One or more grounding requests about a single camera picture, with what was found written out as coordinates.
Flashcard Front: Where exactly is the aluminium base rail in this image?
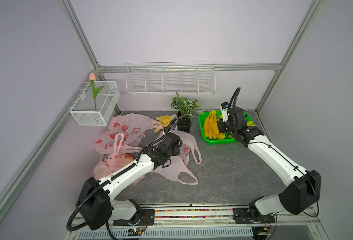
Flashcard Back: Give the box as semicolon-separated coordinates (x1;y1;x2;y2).
65;204;329;240

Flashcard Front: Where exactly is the pink strawberry plastic bag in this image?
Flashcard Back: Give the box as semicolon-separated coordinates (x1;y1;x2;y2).
94;114;163;155

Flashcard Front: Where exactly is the potted plant black vase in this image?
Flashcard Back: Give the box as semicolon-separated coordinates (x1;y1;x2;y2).
170;92;204;133

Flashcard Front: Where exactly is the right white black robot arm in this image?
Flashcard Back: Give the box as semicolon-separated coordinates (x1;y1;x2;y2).
218;87;322;223

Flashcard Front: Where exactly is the white wire wall shelf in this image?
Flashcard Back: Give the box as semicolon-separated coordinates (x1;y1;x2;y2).
125;62;216;95

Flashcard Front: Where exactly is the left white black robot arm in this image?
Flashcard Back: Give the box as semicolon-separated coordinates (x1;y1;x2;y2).
66;119;183;232

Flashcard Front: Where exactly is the pink artificial tulip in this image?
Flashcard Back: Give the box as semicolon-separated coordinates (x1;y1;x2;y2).
89;73;103;111

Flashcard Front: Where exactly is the green plastic basket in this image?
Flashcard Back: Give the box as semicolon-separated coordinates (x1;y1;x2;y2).
197;109;255;146

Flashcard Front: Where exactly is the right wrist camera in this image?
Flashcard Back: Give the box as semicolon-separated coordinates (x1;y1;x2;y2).
221;102;229;123

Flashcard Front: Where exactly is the small yellow banana bunch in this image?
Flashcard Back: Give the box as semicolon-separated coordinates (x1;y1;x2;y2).
217;133;226;140

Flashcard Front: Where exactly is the white wire side basket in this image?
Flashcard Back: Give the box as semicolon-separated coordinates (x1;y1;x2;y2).
69;81;120;126

